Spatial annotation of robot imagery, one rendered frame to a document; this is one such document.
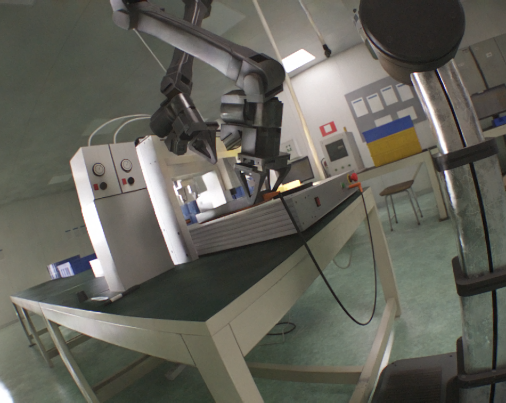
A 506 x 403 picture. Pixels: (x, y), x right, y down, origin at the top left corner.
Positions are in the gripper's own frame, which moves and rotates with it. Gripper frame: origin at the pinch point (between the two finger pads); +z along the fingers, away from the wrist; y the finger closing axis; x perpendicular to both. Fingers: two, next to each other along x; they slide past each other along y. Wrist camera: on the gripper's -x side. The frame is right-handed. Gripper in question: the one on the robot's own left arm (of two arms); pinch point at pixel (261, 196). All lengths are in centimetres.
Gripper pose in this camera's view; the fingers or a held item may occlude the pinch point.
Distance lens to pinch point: 60.4
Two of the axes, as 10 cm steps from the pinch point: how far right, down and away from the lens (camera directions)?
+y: -6.1, 2.3, -7.6
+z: -0.7, 9.4, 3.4
